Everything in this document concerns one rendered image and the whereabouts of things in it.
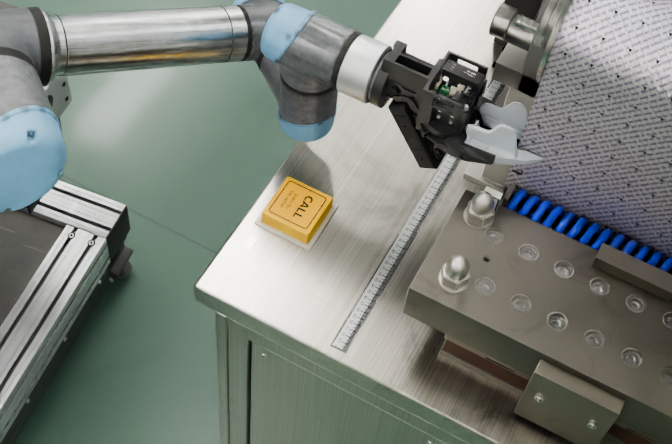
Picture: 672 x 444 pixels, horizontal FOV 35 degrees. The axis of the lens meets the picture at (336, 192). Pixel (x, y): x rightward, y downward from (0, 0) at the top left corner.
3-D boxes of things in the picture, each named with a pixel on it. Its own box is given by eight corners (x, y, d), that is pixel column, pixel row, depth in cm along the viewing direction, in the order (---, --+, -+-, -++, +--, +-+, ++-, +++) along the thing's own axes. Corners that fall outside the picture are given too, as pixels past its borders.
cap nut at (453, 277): (445, 261, 123) (451, 240, 119) (474, 275, 122) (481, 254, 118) (432, 284, 121) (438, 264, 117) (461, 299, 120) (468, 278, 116)
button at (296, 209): (287, 185, 143) (287, 174, 141) (332, 207, 142) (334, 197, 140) (260, 222, 139) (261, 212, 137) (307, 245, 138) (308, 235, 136)
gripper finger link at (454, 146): (490, 165, 122) (422, 133, 124) (487, 173, 124) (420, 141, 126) (506, 138, 125) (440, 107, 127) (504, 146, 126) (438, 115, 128)
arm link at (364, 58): (334, 103, 130) (364, 60, 134) (367, 118, 129) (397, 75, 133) (338, 61, 123) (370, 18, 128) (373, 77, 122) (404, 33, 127)
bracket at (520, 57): (473, 152, 149) (520, -7, 124) (515, 171, 148) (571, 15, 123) (459, 177, 146) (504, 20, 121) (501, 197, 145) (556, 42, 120)
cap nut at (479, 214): (470, 199, 128) (477, 177, 124) (498, 212, 127) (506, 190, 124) (458, 221, 126) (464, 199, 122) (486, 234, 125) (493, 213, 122)
